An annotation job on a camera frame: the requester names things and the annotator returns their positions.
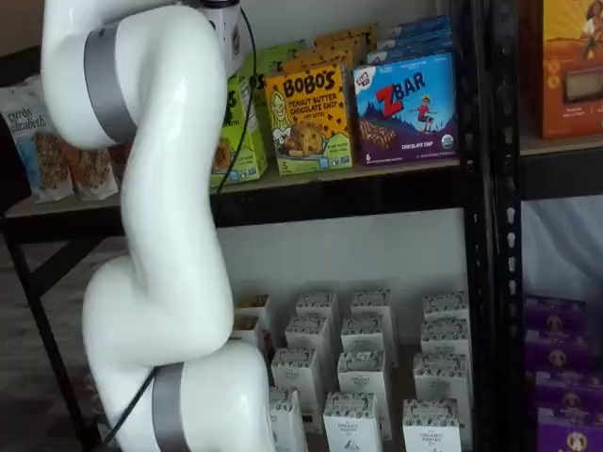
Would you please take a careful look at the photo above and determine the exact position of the brown shelf board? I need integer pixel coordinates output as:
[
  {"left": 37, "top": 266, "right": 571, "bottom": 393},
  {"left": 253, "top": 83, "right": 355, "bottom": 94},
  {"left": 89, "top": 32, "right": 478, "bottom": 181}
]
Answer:
[
  {"left": 225, "top": 282, "right": 472, "bottom": 452},
  {"left": 4, "top": 157, "right": 465, "bottom": 220},
  {"left": 519, "top": 133, "right": 603, "bottom": 157}
]

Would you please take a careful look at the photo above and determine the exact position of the granola bag blue label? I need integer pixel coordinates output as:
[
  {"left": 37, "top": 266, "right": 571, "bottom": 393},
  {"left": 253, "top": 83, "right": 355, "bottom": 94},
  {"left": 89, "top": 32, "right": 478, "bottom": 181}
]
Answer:
[{"left": 0, "top": 74, "right": 77, "bottom": 205}]

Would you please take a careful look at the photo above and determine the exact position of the white boxy gripper body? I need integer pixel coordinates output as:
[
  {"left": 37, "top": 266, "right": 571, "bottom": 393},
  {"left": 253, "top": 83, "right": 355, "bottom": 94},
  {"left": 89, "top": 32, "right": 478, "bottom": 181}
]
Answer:
[{"left": 200, "top": 0, "right": 246, "bottom": 74}]

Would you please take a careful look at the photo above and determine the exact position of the black shelf rail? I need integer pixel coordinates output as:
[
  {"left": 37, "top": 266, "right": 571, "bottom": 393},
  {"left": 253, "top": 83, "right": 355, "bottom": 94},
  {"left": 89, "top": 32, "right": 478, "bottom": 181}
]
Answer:
[{"left": 0, "top": 0, "right": 496, "bottom": 452}]

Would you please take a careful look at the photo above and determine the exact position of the yellow nut snack box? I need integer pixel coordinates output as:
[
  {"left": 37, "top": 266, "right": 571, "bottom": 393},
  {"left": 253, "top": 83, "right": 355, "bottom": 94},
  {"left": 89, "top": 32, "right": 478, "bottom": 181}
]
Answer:
[
  {"left": 235, "top": 293, "right": 274, "bottom": 331},
  {"left": 230, "top": 314, "right": 262, "bottom": 350}
]

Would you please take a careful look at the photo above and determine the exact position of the orange Bobo's peanut butter box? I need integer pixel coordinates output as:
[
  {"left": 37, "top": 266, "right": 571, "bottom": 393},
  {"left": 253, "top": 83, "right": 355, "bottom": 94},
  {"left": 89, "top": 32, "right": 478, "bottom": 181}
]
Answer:
[
  {"left": 264, "top": 64, "right": 355, "bottom": 177},
  {"left": 312, "top": 21, "right": 380, "bottom": 54},
  {"left": 281, "top": 43, "right": 369, "bottom": 79}
]

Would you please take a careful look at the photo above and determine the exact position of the black metal stand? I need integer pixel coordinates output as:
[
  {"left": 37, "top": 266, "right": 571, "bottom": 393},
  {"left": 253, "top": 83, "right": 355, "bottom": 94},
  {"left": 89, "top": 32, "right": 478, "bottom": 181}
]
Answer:
[{"left": 0, "top": 120, "right": 110, "bottom": 452}]

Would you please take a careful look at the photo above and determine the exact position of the green Bobo's apple pie box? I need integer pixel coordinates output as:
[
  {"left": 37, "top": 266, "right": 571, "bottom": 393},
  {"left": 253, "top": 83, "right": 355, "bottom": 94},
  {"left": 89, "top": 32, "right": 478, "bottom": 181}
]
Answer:
[
  {"left": 209, "top": 70, "right": 270, "bottom": 187},
  {"left": 237, "top": 40, "right": 309, "bottom": 95}
]

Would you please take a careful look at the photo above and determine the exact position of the granola bag orange label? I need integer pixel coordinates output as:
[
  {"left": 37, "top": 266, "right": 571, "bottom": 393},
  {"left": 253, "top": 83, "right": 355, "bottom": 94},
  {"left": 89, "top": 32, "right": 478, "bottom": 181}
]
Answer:
[{"left": 60, "top": 140, "right": 121, "bottom": 201}]

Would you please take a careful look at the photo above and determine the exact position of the blue Zbar box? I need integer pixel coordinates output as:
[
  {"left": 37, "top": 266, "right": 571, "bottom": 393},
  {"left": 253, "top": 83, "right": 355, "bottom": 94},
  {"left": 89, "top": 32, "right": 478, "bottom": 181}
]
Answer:
[
  {"left": 352, "top": 51, "right": 460, "bottom": 168},
  {"left": 376, "top": 23, "right": 454, "bottom": 49},
  {"left": 387, "top": 13, "right": 453, "bottom": 37},
  {"left": 366, "top": 36, "right": 455, "bottom": 65}
]

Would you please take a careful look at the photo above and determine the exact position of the black metal shelf rack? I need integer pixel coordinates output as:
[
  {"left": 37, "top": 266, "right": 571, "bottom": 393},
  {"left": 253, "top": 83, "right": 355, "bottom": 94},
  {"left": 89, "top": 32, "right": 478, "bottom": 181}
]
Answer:
[{"left": 489, "top": 0, "right": 603, "bottom": 452}]

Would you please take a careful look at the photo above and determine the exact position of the black cable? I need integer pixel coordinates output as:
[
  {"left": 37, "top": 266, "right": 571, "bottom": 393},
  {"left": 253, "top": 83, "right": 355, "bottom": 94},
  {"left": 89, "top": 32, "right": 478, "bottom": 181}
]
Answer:
[
  {"left": 100, "top": 368, "right": 157, "bottom": 446},
  {"left": 208, "top": 4, "right": 260, "bottom": 195}
]

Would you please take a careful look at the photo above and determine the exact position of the purple snack box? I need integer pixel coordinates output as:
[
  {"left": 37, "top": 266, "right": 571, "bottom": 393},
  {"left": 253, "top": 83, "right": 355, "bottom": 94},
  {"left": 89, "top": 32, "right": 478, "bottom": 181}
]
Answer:
[
  {"left": 523, "top": 324, "right": 593, "bottom": 360},
  {"left": 536, "top": 409, "right": 603, "bottom": 452},
  {"left": 533, "top": 371, "right": 603, "bottom": 416},
  {"left": 523, "top": 345, "right": 597, "bottom": 383},
  {"left": 523, "top": 293, "right": 589, "bottom": 331}
]

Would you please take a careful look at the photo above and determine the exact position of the large orange box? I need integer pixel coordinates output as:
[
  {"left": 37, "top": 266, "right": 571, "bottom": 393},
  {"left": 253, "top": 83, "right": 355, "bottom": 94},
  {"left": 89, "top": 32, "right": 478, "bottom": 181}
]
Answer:
[{"left": 519, "top": 0, "right": 603, "bottom": 140}]

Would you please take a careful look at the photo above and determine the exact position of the white floral carton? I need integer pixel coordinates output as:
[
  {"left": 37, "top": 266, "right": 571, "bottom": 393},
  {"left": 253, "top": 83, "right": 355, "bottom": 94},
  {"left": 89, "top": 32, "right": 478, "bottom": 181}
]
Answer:
[
  {"left": 412, "top": 352, "right": 472, "bottom": 451},
  {"left": 336, "top": 349, "right": 394, "bottom": 442},
  {"left": 294, "top": 290, "right": 341, "bottom": 331},
  {"left": 350, "top": 287, "right": 393, "bottom": 322},
  {"left": 339, "top": 314, "right": 397, "bottom": 366},
  {"left": 284, "top": 314, "right": 332, "bottom": 364},
  {"left": 401, "top": 398, "right": 463, "bottom": 452},
  {"left": 322, "top": 391, "right": 384, "bottom": 452},
  {"left": 268, "top": 386, "right": 310, "bottom": 452},
  {"left": 269, "top": 347, "right": 323, "bottom": 421},
  {"left": 419, "top": 318, "right": 471, "bottom": 360},
  {"left": 421, "top": 291, "right": 470, "bottom": 324}
]

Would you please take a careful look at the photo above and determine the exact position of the granola bag red label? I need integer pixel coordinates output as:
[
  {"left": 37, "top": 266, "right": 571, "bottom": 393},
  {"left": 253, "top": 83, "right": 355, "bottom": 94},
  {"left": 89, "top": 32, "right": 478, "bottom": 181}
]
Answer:
[{"left": 106, "top": 143, "right": 135, "bottom": 187}]

